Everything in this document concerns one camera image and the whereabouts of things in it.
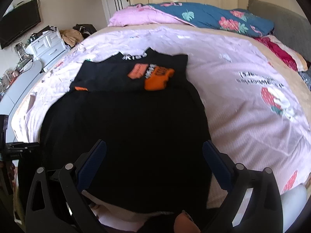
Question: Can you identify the black sweater with orange patches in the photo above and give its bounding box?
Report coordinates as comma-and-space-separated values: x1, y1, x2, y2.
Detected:
18, 47, 214, 214

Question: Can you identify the right hand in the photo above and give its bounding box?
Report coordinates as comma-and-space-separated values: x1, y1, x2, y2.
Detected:
173, 211, 201, 233

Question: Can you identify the white round side table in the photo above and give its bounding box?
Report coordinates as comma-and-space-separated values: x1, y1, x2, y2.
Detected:
0, 61, 43, 142

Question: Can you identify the white drawer unit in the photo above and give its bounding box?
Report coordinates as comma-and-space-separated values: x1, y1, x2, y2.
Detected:
25, 27, 70, 72

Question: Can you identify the lilac strawberry bear blanket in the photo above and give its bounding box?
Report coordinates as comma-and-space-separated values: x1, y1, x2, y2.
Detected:
10, 25, 311, 231

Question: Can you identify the tan crumpled bag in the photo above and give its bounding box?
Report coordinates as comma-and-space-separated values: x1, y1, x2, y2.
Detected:
59, 29, 84, 48

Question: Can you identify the beige bed sheet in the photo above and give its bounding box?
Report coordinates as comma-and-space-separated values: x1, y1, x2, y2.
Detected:
79, 23, 311, 91

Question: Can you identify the black bag on floor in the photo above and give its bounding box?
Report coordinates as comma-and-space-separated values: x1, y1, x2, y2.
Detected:
73, 24, 97, 39

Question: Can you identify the blue patterned small pillow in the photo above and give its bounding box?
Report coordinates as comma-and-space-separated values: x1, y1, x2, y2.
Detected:
299, 71, 311, 90

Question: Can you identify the red and cream pillow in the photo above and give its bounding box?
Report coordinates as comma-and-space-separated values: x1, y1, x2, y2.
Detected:
255, 35, 308, 72

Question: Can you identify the grey padded headboard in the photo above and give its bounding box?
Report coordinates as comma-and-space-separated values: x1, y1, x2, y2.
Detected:
247, 0, 311, 61

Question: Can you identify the black wall television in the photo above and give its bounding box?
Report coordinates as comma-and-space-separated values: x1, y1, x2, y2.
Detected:
0, 0, 41, 50

